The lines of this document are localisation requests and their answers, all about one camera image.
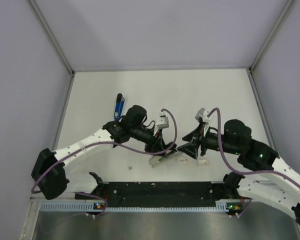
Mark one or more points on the grey slotted cable duct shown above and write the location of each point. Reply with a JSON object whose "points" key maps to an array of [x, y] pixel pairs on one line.
{"points": [[94, 207]]}

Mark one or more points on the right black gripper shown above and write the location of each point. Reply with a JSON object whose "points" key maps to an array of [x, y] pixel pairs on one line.
{"points": [[196, 137]]}

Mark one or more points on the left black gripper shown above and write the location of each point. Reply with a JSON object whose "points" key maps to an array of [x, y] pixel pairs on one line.
{"points": [[156, 144]]}

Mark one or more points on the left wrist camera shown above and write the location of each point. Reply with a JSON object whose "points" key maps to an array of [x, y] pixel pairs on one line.
{"points": [[161, 121]]}

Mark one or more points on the blue stapler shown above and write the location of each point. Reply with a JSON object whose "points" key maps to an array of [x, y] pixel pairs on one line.
{"points": [[119, 105]]}

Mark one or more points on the grey black stapler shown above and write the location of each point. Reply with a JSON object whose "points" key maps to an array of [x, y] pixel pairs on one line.
{"points": [[157, 160]]}

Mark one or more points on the small white staple box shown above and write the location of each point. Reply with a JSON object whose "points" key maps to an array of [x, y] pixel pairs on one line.
{"points": [[204, 162]]}

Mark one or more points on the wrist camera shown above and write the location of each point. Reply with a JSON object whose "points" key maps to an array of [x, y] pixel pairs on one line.
{"points": [[161, 121], [202, 116]]}

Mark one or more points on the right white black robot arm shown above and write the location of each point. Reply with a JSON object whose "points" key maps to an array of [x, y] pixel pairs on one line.
{"points": [[253, 155]]}

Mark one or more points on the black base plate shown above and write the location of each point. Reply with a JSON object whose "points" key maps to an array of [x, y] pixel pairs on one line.
{"points": [[163, 194]]}

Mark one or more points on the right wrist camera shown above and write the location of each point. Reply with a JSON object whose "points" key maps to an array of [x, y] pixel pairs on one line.
{"points": [[202, 116]]}

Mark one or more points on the staple box with red dot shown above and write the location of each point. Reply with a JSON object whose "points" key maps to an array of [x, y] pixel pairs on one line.
{"points": [[182, 161]]}

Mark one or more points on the left aluminium corner post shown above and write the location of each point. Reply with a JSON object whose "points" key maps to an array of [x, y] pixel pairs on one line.
{"points": [[50, 36]]}

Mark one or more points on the right aluminium corner post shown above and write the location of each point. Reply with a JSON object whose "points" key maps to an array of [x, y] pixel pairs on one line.
{"points": [[289, 5]]}

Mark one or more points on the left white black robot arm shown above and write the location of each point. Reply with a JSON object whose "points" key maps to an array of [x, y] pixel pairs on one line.
{"points": [[52, 172]]}

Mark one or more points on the aluminium corner post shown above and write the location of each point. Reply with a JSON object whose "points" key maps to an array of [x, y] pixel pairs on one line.
{"points": [[289, 5], [50, 36]]}

